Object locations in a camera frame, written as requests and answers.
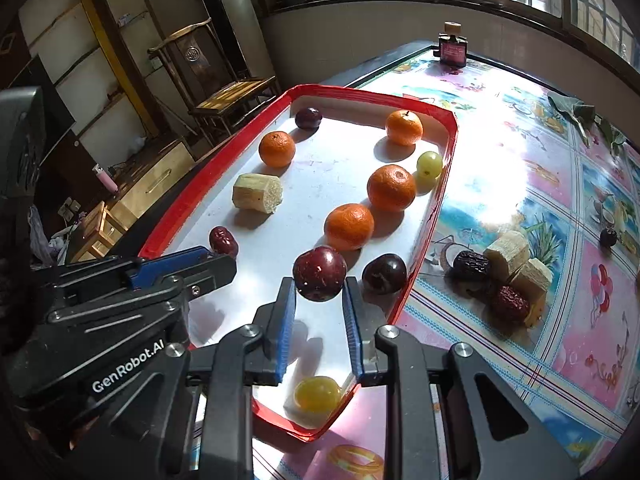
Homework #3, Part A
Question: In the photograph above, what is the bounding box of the pink bottle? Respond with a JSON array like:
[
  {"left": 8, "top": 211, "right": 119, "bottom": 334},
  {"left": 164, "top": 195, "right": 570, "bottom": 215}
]
[{"left": 92, "top": 164, "right": 121, "bottom": 194}]

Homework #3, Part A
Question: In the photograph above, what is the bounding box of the red rimmed white tray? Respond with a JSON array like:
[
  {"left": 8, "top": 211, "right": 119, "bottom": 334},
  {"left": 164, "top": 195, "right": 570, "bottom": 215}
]
[{"left": 137, "top": 84, "right": 459, "bottom": 444}]

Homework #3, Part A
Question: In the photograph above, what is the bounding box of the black television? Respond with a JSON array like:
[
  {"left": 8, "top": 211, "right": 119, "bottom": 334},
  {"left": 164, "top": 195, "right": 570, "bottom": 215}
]
[{"left": 20, "top": 55, "right": 77, "bottom": 162}]

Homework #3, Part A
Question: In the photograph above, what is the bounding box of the large green leaf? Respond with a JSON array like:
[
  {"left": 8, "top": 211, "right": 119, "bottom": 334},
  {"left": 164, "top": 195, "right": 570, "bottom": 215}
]
[{"left": 547, "top": 94, "right": 596, "bottom": 141}]

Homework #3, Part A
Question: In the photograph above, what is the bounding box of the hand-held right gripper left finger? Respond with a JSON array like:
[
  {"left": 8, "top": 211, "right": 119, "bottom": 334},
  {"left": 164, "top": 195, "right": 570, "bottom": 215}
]
[{"left": 86, "top": 276, "right": 298, "bottom": 480}]

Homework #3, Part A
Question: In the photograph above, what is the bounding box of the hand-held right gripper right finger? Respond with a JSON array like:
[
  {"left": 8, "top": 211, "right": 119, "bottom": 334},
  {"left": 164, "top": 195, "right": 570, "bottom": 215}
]
[{"left": 342, "top": 275, "right": 582, "bottom": 480}]

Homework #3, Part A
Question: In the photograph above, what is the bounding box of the low wooden cabinet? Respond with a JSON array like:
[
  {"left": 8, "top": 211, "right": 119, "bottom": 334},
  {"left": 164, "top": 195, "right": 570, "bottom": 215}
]
[{"left": 104, "top": 137, "right": 197, "bottom": 222}]

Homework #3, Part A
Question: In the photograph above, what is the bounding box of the white tower air conditioner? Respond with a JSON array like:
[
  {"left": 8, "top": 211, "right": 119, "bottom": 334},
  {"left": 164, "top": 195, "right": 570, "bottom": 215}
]
[{"left": 204, "top": 0, "right": 277, "bottom": 107}]

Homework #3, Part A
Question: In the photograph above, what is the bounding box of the small wooden stool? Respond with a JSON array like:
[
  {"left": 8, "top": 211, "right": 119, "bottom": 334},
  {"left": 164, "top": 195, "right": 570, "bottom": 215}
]
[{"left": 74, "top": 200, "right": 129, "bottom": 262}]

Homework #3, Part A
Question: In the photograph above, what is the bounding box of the dark red glass bottle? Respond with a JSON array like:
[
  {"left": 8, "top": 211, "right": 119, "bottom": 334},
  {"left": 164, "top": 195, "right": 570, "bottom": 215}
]
[{"left": 437, "top": 21, "right": 469, "bottom": 66}]

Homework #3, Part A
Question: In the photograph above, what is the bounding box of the small green leaf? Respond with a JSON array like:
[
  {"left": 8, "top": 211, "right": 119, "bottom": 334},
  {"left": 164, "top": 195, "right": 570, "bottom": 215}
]
[{"left": 597, "top": 117, "right": 629, "bottom": 156}]

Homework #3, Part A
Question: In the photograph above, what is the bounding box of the white plastic bag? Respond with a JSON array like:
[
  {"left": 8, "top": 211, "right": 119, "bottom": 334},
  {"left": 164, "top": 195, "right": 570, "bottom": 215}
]
[{"left": 27, "top": 205, "right": 57, "bottom": 262}]

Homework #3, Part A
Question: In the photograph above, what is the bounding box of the wooden chair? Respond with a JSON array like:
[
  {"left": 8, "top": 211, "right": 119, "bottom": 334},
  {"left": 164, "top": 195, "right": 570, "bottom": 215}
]
[{"left": 147, "top": 17, "right": 282, "bottom": 144}]

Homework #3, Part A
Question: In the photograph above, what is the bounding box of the fruit printed tablecloth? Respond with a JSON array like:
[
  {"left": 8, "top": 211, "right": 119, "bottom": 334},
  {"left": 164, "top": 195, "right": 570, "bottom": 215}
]
[{"left": 250, "top": 40, "right": 640, "bottom": 480}]

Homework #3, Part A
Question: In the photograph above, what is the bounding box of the orange mandarin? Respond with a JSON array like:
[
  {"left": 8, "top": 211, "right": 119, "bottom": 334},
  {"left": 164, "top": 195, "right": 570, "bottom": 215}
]
[
  {"left": 366, "top": 164, "right": 417, "bottom": 214},
  {"left": 324, "top": 203, "right": 375, "bottom": 252},
  {"left": 258, "top": 131, "right": 297, "bottom": 169},
  {"left": 385, "top": 109, "right": 424, "bottom": 147}
]

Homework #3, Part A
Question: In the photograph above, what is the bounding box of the pale sugarcane piece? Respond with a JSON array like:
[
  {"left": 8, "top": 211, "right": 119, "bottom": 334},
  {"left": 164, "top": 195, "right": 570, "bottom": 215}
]
[
  {"left": 509, "top": 258, "right": 549, "bottom": 328},
  {"left": 483, "top": 230, "right": 530, "bottom": 279},
  {"left": 232, "top": 173, "right": 285, "bottom": 215}
]

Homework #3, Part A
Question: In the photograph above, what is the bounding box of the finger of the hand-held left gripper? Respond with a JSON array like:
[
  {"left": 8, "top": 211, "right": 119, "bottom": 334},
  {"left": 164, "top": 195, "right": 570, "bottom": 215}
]
[
  {"left": 51, "top": 245, "right": 217, "bottom": 307},
  {"left": 46, "top": 255, "right": 238, "bottom": 332}
]

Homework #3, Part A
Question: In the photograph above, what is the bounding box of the green grape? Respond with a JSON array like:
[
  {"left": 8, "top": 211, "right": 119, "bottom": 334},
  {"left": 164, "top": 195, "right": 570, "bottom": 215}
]
[
  {"left": 416, "top": 151, "right": 445, "bottom": 180},
  {"left": 293, "top": 376, "right": 342, "bottom": 413}
]

